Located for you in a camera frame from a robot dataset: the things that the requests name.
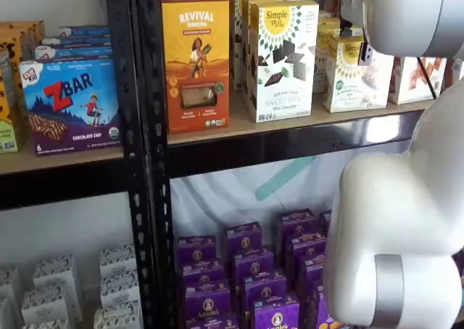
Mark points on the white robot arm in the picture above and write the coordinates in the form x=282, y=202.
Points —
x=380, y=206

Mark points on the wooden shelf board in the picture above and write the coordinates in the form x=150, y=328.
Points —
x=239, y=120
x=21, y=160
x=90, y=307

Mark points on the glossy black shelf beam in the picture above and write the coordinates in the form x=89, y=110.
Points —
x=272, y=144
x=61, y=184

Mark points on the small white yellow-label box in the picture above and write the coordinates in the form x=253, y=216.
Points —
x=324, y=46
x=348, y=86

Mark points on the white black patterned box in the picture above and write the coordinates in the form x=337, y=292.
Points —
x=10, y=283
x=117, y=260
x=117, y=316
x=43, y=305
x=119, y=289
x=56, y=271
x=45, y=324

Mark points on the Clif Kid ZBar box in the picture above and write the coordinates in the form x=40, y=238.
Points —
x=85, y=30
x=78, y=41
x=72, y=104
x=72, y=53

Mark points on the purple Annie's box orange label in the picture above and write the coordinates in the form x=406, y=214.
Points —
x=319, y=311

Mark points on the white box red strips print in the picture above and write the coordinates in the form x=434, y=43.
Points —
x=409, y=80
x=455, y=73

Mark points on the white plastic backdrop sheet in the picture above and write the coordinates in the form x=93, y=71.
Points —
x=217, y=202

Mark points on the teal tape strip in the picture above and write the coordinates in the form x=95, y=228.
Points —
x=284, y=178

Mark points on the small black white connector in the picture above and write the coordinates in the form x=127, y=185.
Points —
x=365, y=53

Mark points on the black keyhole shelf post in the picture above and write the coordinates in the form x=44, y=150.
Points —
x=156, y=97
x=125, y=90

